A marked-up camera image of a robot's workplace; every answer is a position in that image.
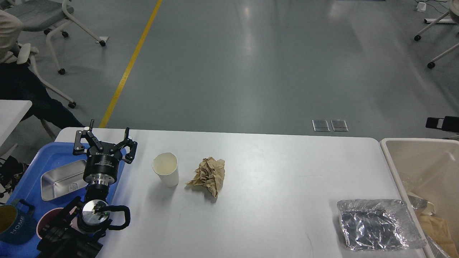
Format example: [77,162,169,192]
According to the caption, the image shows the grey office chair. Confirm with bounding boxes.
[1,0,108,75]

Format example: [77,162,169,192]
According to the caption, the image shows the pink mug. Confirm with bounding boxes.
[36,207,78,239]

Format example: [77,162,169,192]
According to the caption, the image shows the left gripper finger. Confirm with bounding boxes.
[109,127,138,164]
[73,119,104,157]

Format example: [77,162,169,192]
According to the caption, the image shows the white chair base right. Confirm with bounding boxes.
[414,0,459,69]

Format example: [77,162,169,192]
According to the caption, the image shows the dark blue mug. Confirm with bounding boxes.
[0,199,37,245]

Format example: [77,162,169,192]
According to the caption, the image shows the floor socket plate left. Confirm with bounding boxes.
[312,119,330,132]

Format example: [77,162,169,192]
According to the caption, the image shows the white side table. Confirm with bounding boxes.
[0,100,32,145]

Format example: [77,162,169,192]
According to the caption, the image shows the floor socket plate right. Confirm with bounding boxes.
[331,119,349,132]

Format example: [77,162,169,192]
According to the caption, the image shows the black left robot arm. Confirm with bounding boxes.
[37,120,138,258]

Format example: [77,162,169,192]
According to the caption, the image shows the floor socket plate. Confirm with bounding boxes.
[312,119,330,132]
[331,119,349,132]

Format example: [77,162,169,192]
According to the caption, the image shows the brown paper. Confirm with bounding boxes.
[186,157,225,198]

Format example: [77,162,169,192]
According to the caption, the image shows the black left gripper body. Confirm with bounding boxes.
[82,151,123,186]

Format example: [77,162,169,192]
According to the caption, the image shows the metal rectangular tin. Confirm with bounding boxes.
[40,159,87,201]

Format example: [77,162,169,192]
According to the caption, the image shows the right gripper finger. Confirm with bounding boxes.
[426,116,459,134]

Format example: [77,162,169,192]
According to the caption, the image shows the white paper cup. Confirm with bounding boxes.
[151,152,179,187]

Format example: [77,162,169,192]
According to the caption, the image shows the aluminium foil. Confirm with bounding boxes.
[337,199,427,251]

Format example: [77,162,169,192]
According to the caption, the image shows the person in beige sweater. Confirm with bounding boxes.
[0,10,84,129]

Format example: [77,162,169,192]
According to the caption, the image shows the beige waste bin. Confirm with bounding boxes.
[380,138,459,245]

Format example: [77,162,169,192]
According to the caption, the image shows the black cables at left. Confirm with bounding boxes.
[0,156,29,197]

